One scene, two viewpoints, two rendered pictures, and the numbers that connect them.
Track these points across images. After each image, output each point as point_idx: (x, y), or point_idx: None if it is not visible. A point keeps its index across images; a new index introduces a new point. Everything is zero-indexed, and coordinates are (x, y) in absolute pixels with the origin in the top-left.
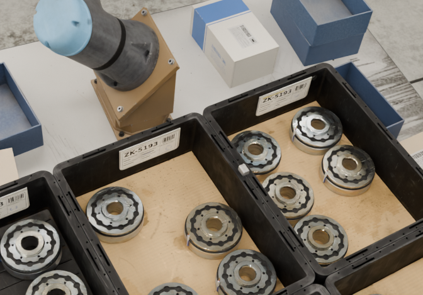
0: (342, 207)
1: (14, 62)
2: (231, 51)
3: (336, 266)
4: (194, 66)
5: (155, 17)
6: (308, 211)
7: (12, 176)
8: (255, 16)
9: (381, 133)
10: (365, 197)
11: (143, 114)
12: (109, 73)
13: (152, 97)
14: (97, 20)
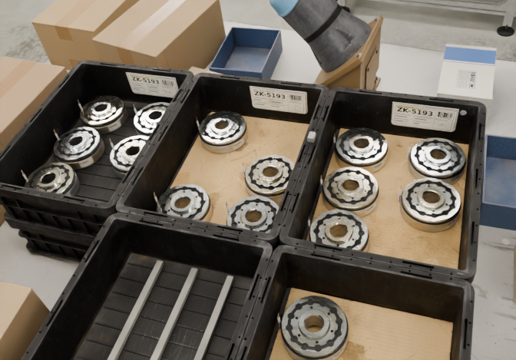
0: (396, 230)
1: (299, 41)
2: (443, 85)
3: (300, 242)
4: (419, 94)
5: (426, 52)
6: (354, 209)
7: None
8: (514, 83)
9: (472, 178)
10: (427, 236)
11: None
12: (313, 48)
13: (339, 84)
14: None
